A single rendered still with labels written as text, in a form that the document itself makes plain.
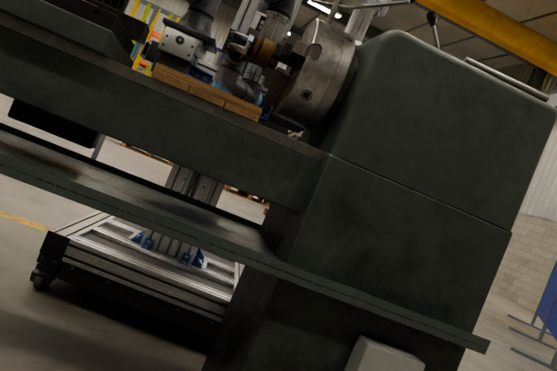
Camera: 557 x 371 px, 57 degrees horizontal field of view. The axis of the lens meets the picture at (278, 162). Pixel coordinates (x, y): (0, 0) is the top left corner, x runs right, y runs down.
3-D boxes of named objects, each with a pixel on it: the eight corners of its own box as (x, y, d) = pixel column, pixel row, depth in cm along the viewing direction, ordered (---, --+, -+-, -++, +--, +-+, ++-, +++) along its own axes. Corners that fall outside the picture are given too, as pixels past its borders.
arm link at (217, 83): (239, 107, 182) (250, 78, 182) (219, 95, 173) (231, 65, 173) (224, 102, 186) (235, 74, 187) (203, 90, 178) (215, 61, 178)
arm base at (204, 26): (177, 31, 222) (186, 11, 223) (210, 45, 224) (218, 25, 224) (172, 22, 207) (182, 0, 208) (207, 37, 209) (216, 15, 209)
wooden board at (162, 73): (242, 124, 172) (246, 113, 172) (257, 122, 136) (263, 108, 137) (157, 88, 166) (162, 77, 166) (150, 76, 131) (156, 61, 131)
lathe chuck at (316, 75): (290, 123, 173) (327, 38, 172) (311, 127, 142) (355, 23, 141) (266, 113, 172) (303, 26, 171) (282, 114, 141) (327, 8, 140)
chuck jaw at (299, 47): (308, 60, 154) (322, 46, 142) (302, 74, 153) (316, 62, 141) (275, 45, 152) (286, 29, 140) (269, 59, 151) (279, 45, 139)
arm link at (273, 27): (287, -10, 198) (240, 107, 196) (271, -26, 189) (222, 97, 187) (310, -8, 191) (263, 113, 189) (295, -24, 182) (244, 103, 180)
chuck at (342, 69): (299, 127, 174) (336, 42, 173) (322, 132, 143) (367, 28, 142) (290, 123, 173) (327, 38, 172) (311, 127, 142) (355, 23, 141)
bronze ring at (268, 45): (281, 47, 159) (254, 35, 157) (287, 43, 150) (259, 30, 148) (269, 74, 159) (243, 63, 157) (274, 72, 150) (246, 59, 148)
